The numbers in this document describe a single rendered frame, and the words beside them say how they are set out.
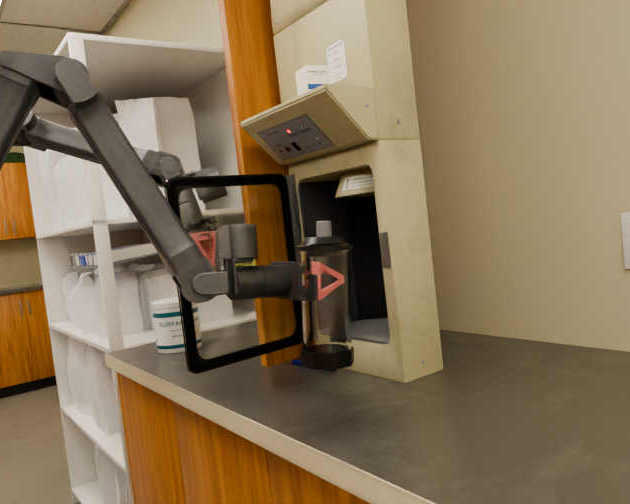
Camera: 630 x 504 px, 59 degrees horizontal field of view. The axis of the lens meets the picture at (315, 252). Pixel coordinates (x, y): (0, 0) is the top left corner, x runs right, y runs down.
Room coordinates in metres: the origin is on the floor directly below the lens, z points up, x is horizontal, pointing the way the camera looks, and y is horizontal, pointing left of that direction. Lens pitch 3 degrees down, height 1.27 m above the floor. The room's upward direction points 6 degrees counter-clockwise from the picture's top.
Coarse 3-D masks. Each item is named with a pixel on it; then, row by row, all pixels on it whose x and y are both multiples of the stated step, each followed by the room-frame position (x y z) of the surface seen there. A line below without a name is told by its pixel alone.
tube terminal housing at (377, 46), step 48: (336, 0) 1.13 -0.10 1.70; (384, 0) 1.09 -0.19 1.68; (288, 48) 1.28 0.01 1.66; (384, 48) 1.09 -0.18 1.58; (288, 96) 1.30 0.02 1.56; (384, 96) 1.08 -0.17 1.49; (384, 144) 1.07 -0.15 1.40; (384, 192) 1.07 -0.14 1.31; (432, 288) 1.12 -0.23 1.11; (432, 336) 1.12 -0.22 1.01
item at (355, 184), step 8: (368, 168) 1.17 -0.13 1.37; (344, 176) 1.21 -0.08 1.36; (352, 176) 1.18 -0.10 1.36; (360, 176) 1.17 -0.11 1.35; (368, 176) 1.16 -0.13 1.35; (344, 184) 1.19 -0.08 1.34; (352, 184) 1.17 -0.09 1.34; (360, 184) 1.16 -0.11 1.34; (368, 184) 1.16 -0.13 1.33; (336, 192) 1.23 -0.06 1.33; (344, 192) 1.19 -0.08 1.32; (352, 192) 1.17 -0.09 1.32; (360, 192) 1.16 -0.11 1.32; (368, 192) 1.15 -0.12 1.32
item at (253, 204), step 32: (192, 192) 1.14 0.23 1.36; (224, 192) 1.19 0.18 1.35; (256, 192) 1.25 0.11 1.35; (192, 224) 1.14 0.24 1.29; (224, 224) 1.19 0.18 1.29; (256, 224) 1.24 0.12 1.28; (224, 320) 1.17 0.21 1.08; (256, 320) 1.22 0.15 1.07; (288, 320) 1.28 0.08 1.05; (224, 352) 1.16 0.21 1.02
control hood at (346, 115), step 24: (312, 96) 1.03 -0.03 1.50; (336, 96) 1.01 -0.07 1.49; (360, 96) 1.04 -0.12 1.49; (264, 120) 1.19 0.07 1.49; (288, 120) 1.14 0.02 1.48; (312, 120) 1.10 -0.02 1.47; (336, 120) 1.06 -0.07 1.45; (360, 120) 1.04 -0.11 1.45; (264, 144) 1.27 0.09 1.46; (336, 144) 1.12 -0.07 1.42; (360, 144) 1.10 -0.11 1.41
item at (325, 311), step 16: (304, 256) 1.02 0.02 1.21; (320, 256) 1.01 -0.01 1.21; (336, 256) 1.01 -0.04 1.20; (336, 288) 1.01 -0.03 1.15; (304, 304) 1.03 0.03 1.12; (320, 304) 1.00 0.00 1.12; (336, 304) 1.01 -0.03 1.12; (304, 320) 1.03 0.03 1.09; (320, 320) 1.00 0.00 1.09; (336, 320) 1.00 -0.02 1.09; (304, 336) 1.03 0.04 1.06; (320, 336) 1.00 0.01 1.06; (336, 336) 1.00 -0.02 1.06; (320, 352) 1.00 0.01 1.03
